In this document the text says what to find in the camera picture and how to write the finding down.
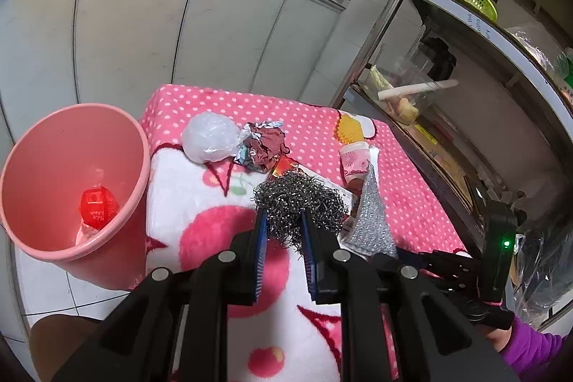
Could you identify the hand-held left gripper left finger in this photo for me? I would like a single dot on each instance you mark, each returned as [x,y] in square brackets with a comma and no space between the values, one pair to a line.
[262,243]

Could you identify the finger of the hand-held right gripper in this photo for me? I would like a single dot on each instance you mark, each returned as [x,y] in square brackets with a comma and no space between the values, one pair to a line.
[438,257]
[447,279]

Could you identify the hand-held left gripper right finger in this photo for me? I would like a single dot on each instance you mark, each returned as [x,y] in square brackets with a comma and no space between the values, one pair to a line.
[309,252]

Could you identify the steel wool scrubber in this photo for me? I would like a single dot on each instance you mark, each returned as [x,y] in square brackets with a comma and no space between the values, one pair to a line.
[295,194]

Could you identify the silver scouring pad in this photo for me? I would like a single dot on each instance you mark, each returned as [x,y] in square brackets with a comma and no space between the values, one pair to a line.
[371,221]

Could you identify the small red box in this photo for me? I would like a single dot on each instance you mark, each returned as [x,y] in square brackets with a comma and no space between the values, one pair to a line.
[284,165]

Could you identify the foil wrapper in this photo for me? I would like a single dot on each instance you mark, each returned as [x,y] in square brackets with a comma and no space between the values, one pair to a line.
[264,145]

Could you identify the pink flowered cup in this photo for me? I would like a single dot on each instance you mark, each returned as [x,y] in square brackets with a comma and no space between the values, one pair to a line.
[353,162]

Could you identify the white plastic bag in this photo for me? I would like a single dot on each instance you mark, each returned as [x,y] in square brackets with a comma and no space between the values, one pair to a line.
[208,138]

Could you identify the yellow foam net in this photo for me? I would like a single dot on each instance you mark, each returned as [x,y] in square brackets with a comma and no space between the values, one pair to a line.
[349,129]

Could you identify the red snack wrapper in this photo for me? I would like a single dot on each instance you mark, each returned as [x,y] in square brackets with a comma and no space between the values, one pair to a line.
[96,207]

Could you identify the pink plastic bin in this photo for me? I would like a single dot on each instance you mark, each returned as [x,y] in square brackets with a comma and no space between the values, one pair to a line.
[53,149]

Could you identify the person's right forearm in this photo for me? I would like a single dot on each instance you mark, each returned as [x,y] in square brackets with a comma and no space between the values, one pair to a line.
[532,350]

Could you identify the person's right hand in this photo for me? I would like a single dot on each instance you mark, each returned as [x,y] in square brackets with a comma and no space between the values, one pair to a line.
[498,339]

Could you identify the clear plastic bag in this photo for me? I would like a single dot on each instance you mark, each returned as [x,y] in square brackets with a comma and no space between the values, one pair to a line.
[541,274]

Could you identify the cardboard sheet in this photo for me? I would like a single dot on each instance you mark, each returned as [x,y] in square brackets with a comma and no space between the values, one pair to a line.
[443,158]

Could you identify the pink polka dot blanket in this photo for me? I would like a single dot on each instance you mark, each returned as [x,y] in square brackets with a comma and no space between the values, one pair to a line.
[277,109]

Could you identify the yellow food piece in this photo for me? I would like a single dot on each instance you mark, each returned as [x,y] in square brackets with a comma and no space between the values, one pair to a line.
[409,109]

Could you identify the white rolling pin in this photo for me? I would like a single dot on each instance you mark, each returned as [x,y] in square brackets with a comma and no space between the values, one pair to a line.
[416,89]

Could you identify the pale vegetable piece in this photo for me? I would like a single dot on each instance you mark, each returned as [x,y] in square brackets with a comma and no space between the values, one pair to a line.
[380,78]

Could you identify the clear plastic container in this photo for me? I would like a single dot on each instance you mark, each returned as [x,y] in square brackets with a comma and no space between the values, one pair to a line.
[403,68]

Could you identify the brown wooden stool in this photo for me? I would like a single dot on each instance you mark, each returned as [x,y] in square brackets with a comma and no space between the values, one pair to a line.
[58,346]

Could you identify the white kitchen cabinet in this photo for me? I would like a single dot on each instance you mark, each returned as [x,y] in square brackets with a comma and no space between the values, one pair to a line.
[134,28]

